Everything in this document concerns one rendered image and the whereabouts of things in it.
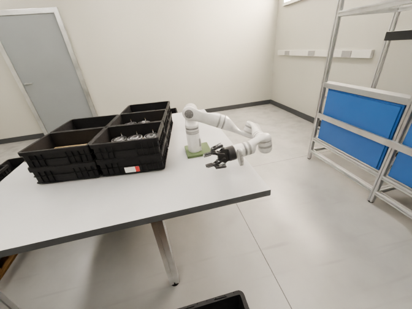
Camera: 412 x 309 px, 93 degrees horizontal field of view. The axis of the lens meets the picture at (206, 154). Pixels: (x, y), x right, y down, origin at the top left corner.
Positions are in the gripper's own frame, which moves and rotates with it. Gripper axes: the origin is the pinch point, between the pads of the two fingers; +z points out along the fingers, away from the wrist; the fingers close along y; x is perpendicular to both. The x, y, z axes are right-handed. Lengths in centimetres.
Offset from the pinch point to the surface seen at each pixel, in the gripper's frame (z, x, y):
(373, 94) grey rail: -150, -42, -12
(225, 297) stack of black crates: 11, 47, -27
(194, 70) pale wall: -66, -352, 2
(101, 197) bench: 59, -13, -11
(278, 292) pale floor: -21, 27, -90
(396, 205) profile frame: -141, 3, -89
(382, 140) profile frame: -144, -22, -43
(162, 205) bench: 27.4, 5.3, -14.4
